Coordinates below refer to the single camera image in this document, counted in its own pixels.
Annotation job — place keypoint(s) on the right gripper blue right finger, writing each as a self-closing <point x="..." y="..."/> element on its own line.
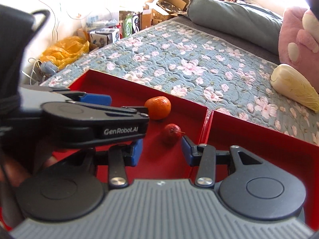
<point x="190" y="151"/>

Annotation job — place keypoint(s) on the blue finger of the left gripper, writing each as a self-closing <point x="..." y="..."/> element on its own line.
<point x="98" y="99"/>

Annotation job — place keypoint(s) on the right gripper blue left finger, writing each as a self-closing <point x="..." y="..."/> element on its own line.
<point x="132" y="153"/>

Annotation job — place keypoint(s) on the person's left hand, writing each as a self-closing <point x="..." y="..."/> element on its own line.
<point x="17" y="173"/>

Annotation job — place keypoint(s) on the red box left tray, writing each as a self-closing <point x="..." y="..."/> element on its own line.
<point x="90" y="192"/>

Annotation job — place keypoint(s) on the red box tray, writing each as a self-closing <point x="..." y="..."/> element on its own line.
<point x="90" y="192"/>
<point x="296" y="156"/>

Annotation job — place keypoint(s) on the small red apple fruit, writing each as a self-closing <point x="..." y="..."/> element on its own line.
<point x="171" y="134"/>

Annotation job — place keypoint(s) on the orange mandarin in left tray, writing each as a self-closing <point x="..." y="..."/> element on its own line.
<point x="158" y="107"/>

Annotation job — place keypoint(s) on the yellow plastic bag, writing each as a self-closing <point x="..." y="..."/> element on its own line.
<point x="65" y="51"/>

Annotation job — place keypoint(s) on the blue white printed carton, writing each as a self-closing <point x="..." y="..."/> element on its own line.
<point x="104" y="36"/>

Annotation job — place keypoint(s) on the red box right tray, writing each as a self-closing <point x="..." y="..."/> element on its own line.
<point x="296" y="156"/>

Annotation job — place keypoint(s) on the green white carton box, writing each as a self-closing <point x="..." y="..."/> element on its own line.
<point x="130" y="22"/>

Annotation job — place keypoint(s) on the floral quilted bed cover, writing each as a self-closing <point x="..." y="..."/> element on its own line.
<point x="188" y="63"/>

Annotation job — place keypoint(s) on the plush napa cabbage toy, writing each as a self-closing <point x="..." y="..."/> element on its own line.
<point x="288" y="82"/>

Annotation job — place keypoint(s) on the open cardboard box with pan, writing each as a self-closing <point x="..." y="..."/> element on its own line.
<point x="163" y="10"/>

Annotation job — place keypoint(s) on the grey-blue rolled duvet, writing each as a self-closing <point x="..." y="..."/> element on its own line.
<point x="247" y="21"/>

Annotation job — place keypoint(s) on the pink plush rabbit toy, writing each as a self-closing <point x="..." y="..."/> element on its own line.
<point x="298" y="43"/>

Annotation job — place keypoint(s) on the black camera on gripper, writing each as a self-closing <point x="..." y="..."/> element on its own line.
<point x="18" y="28"/>

